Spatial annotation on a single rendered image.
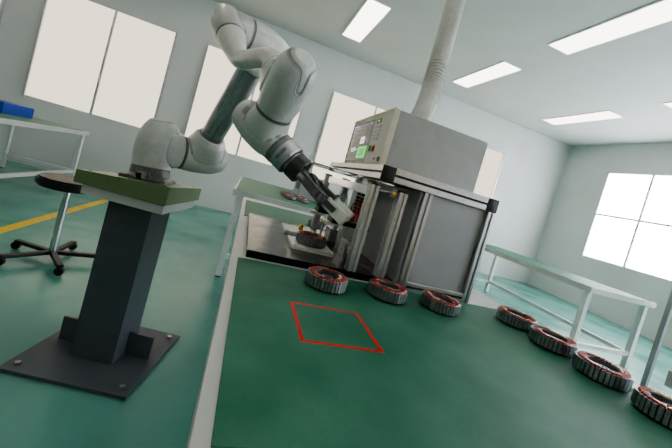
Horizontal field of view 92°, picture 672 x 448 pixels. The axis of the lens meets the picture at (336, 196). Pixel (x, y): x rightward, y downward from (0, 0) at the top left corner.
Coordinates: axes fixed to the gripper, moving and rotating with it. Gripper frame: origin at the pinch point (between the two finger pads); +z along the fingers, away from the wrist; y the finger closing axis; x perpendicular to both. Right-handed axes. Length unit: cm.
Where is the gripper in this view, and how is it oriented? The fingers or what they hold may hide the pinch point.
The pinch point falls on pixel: (345, 216)
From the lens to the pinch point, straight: 84.7
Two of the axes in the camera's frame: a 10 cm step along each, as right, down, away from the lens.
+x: 7.0, -7.0, -1.0
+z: 6.9, 7.1, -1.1
